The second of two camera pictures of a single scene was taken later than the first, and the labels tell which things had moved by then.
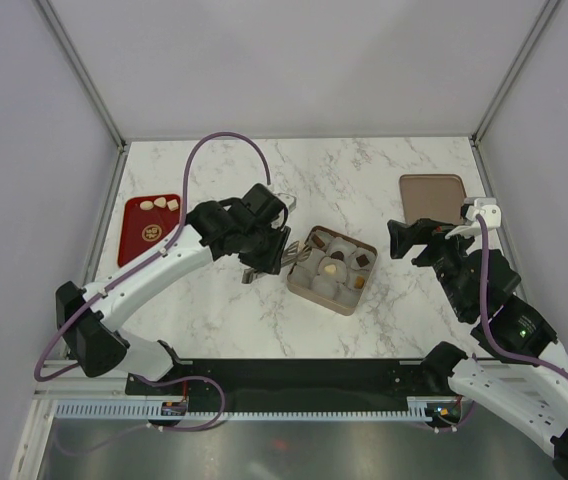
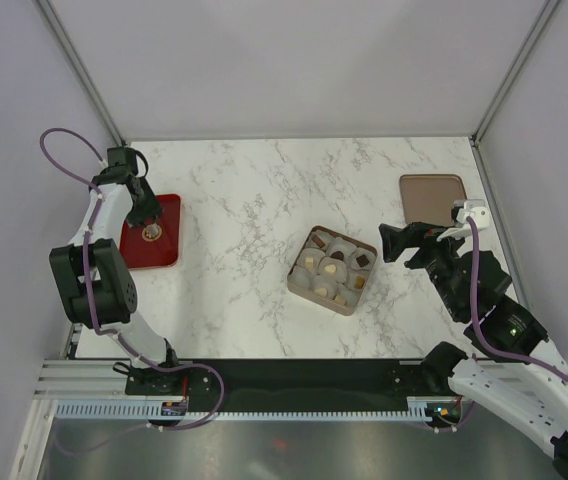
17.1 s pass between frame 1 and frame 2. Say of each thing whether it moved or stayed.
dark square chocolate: stayed
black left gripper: moved
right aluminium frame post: stayed
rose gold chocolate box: stayed
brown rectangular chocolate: stayed
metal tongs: moved
